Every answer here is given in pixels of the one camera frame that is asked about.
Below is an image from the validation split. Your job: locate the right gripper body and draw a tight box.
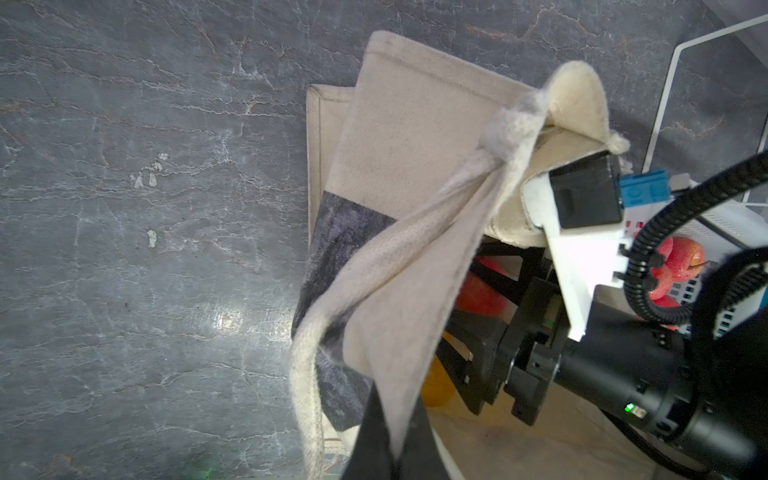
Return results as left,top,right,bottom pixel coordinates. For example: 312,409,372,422
436,241,570,425

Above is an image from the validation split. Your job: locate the red apple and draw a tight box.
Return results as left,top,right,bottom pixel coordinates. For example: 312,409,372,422
649,237,709,301
455,272,511,316

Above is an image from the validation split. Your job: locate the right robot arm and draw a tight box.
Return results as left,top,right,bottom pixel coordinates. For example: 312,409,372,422
436,152,767,479

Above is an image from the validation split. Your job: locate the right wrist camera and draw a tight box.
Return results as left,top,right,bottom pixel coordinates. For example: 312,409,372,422
522,152,672,341

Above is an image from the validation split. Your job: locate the cream canvas grocery bag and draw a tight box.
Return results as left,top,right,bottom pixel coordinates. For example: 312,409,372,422
289,31,629,479

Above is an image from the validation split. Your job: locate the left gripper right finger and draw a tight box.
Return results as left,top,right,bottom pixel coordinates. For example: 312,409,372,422
396,398,450,480

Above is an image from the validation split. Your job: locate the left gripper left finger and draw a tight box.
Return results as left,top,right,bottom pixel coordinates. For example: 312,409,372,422
341,385,396,480

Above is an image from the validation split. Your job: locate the white plastic fruit basket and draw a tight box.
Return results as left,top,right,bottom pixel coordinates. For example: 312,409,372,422
619,170,767,309

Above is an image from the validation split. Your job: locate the yellow pear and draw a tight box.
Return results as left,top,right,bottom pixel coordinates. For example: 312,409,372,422
421,357,456,408

